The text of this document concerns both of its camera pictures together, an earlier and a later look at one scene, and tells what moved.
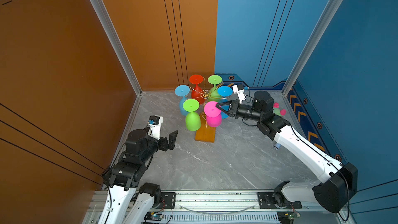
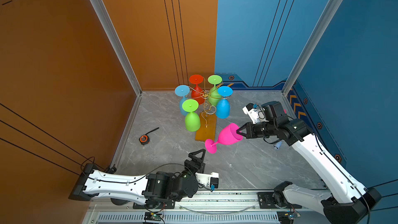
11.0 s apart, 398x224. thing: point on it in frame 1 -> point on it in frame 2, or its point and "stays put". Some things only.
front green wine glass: (193, 120) stays put
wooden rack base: (205, 133) stays put
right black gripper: (234, 108) -> (249, 128)
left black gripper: (164, 145) -> (194, 168)
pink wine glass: (213, 114) -> (228, 135)
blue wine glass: (224, 91) stays put
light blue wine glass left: (182, 90) stays put
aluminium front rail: (218, 207) stays put
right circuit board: (287, 217) stays put
